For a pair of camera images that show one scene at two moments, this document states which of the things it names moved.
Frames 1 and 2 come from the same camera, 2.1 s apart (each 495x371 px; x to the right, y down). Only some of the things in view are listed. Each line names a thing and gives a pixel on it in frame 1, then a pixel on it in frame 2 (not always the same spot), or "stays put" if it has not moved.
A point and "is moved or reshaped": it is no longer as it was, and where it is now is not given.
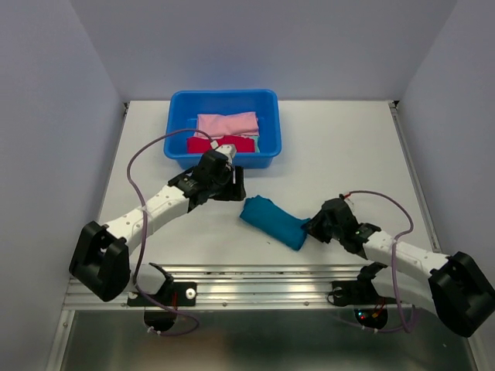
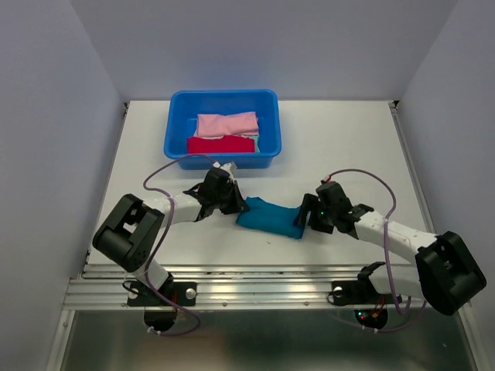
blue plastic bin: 184,106 stays put
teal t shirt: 286,227 is moved or reshaped
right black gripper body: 320,228 -> 322,218
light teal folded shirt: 255,137 stays put
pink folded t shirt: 216,125 stays put
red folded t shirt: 200,144 stays put
